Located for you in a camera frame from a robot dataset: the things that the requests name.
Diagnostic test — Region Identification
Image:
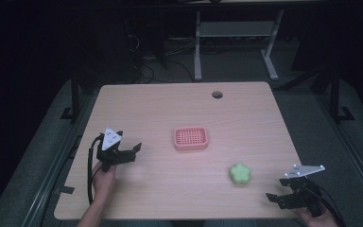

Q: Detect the grey metal table bracket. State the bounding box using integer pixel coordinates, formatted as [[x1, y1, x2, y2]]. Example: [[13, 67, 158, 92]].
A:
[[53, 185, 76, 196]]

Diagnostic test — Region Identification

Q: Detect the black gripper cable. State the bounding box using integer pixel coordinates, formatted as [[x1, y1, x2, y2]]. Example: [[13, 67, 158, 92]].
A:
[[305, 184, 348, 227], [87, 134, 105, 206]]

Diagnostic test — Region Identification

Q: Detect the person's right hand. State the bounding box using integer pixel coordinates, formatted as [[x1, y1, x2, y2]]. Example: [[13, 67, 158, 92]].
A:
[[292, 204, 340, 227]]

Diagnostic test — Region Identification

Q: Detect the pink soap dish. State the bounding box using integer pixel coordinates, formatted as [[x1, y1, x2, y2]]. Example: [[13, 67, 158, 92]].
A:
[[173, 126, 210, 151]]

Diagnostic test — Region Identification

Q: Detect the bundle of floor cables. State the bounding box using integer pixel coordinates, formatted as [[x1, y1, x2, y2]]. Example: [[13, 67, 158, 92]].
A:
[[124, 29, 197, 85]]

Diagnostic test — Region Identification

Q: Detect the white metal desk frame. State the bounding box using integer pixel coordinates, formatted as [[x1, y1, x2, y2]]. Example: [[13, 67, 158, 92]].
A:
[[193, 9, 285, 82]]

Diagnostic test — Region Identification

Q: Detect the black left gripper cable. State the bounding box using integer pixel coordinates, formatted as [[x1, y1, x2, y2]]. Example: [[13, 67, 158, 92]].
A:
[[87, 134, 105, 206]]

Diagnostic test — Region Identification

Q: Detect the person's left hand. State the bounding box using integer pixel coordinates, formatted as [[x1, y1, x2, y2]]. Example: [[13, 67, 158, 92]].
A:
[[91, 161, 118, 203]]

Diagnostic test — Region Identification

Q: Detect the green flower-shaped soap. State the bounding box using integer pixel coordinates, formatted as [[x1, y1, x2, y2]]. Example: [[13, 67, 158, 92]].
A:
[[229, 163, 252, 186]]

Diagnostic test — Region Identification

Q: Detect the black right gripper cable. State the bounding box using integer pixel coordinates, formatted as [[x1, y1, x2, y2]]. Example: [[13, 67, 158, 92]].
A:
[[305, 184, 348, 227]]

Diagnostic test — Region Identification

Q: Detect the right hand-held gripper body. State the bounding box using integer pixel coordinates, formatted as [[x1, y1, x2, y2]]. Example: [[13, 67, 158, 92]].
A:
[[279, 163, 327, 219]]

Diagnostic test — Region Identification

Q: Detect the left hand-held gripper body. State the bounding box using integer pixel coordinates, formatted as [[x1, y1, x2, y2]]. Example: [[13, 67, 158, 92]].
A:
[[95, 127, 124, 173]]

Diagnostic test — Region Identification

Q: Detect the black metal stand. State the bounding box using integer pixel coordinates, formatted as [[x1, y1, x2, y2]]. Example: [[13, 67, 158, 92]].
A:
[[325, 67, 356, 125], [60, 70, 83, 123]]

